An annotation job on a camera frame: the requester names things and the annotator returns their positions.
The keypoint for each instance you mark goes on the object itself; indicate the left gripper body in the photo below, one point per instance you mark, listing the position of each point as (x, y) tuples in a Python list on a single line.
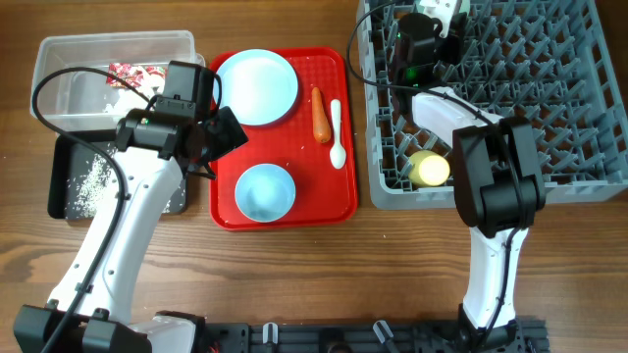
[(222, 136)]

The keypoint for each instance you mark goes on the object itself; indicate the light blue plate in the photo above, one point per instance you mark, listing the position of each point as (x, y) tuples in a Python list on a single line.
[(259, 86)]

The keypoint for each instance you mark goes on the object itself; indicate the light blue bowl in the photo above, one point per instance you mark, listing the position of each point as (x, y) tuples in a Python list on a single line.
[(265, 193)]

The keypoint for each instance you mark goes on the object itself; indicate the white tissue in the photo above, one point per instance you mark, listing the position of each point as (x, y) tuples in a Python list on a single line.
[(128, 100)]

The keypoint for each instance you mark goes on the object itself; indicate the orange carrot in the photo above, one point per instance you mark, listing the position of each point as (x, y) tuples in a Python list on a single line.
[(320, 125)]

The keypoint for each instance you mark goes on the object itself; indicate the red snack wrapper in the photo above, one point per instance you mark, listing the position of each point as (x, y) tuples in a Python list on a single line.
[(139, 75)]

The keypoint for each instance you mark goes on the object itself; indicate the yellow plastic cup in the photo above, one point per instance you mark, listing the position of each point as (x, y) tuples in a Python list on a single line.
[(428, 169)]

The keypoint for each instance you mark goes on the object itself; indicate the white rice grains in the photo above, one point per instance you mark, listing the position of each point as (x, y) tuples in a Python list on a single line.
[(88, 179)]

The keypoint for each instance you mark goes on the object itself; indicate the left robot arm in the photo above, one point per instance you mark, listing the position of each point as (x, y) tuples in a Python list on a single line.
[(179, 133)]

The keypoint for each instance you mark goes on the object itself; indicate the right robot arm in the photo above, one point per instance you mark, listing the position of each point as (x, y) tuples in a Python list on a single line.
[(497, 182)]

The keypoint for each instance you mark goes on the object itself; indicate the grey dishwasher rack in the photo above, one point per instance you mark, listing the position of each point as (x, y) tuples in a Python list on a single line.
[(546, 61)]

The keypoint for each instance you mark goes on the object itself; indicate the white plastic spoon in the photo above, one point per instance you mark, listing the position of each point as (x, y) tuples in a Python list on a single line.
[(337, 152)]

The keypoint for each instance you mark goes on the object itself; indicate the black plastic tray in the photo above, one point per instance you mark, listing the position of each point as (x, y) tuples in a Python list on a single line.
[(103, 139)]

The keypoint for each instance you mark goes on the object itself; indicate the clear plastic bin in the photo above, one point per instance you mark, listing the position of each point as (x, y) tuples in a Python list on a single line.
[(76, 101)]

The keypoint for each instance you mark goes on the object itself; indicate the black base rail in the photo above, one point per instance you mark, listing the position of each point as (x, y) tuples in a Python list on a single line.
[(421, 337)]

